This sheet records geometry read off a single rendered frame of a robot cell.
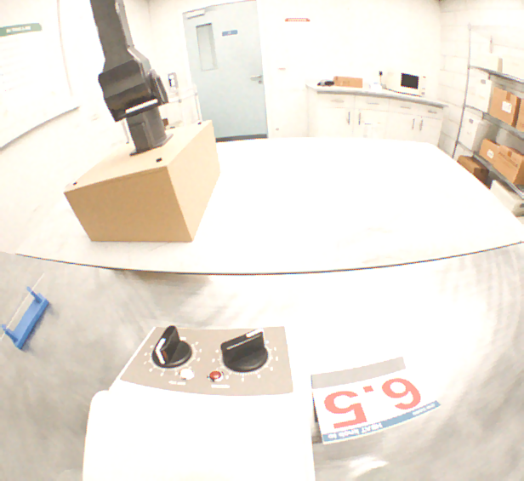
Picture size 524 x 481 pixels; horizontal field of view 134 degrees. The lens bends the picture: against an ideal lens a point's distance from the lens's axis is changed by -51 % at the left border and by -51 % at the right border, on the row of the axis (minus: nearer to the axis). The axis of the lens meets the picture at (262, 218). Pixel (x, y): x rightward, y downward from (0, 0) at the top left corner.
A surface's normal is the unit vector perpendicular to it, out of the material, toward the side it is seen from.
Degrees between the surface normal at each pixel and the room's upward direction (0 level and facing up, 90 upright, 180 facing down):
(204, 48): 90
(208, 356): 30
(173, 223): 90
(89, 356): 0
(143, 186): 90
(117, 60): 89
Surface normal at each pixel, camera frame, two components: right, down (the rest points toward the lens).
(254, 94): -0.04, 0.62
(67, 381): -0.08, -0.78
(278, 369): -0.09, -0.99
